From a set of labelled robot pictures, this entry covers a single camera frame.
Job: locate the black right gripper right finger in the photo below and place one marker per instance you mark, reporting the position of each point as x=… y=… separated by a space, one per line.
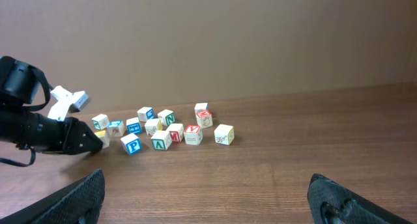
x=332 y=203

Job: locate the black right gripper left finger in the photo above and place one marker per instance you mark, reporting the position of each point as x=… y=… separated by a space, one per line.
x=79 y=202

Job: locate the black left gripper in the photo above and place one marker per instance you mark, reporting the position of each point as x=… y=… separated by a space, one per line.
x=49 y=136

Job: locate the hammer picture wooden block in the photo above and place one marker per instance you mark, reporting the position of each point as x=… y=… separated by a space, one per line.
x=104 y=137

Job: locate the green V wooden block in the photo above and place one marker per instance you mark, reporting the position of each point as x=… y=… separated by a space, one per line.
x=161 y=140

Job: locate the red-sided number eight block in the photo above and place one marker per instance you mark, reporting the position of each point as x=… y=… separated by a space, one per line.
x=176 y=131

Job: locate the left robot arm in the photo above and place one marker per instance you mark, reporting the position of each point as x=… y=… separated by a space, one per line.
x=24 y=91

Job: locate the green-sided corner wooden block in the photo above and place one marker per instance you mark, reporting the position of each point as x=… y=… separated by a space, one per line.
x=100 y=122

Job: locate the light blue letter block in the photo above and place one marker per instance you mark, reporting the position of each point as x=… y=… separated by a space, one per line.
x=116 y=128

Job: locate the blue P wooden block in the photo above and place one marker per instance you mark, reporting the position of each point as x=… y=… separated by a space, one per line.
x=131 y=143

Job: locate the dark blue number block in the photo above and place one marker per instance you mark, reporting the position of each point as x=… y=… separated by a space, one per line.
x=133 y=125

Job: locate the blue T wooden block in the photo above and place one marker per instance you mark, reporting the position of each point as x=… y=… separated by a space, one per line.
x=145 y=113

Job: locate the yellow-sided A wooden block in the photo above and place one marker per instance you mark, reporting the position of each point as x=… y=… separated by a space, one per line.
x=152 y=126

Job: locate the green N wooden block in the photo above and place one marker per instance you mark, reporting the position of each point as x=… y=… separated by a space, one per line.
x=167 y=117

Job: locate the red A wooden block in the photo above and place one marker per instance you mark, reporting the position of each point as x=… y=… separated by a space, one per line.
x=193 y=135

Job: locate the yellow-sided far right block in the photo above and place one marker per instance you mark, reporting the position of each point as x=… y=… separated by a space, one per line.
x=224 y=134

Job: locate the number four wooden block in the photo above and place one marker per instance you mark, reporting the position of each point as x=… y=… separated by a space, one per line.
x=201 y=107

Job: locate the red M wooden block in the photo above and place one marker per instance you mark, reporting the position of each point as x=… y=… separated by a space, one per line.
x=204 y=119

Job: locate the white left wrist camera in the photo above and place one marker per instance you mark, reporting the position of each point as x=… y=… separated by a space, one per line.
x=67 y=102

